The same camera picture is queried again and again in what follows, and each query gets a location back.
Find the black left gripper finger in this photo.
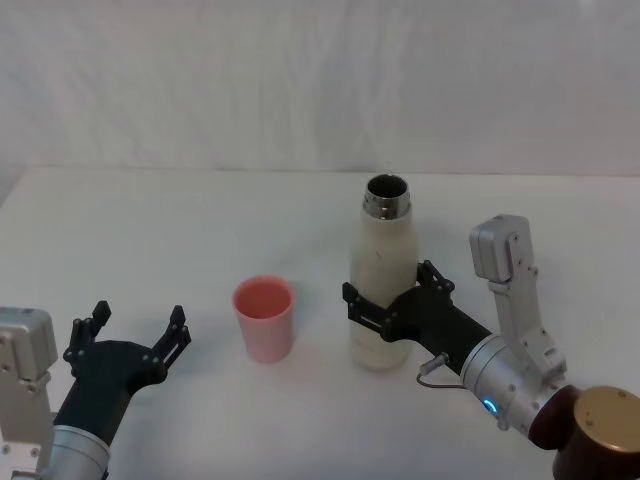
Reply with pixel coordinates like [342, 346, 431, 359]
[63, 300, 113, 365]
[142, 304, 193, 374]

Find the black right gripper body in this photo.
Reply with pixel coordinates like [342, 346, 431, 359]
[392, 285, 494, 374]

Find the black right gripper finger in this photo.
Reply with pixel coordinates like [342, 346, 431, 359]
[342, 281, 402, 344]
[415, 259, 457, 302]

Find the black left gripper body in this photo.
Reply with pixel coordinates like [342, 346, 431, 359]
[52, 339, 168, 447]

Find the cream vacuum bottle steel neck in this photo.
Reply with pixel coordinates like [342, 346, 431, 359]
[348, 173, 421, 371]

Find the pink cup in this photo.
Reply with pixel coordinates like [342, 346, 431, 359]
[231, 274, 295, 365]

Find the white table cloth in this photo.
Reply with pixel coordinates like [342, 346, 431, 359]
[0, 167, 640, 480]

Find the white curtain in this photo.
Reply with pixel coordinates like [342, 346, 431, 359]
[0, 0, 640, 174]

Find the thin cable with silver plug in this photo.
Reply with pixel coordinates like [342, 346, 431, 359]
[416, 351, 467, 392]

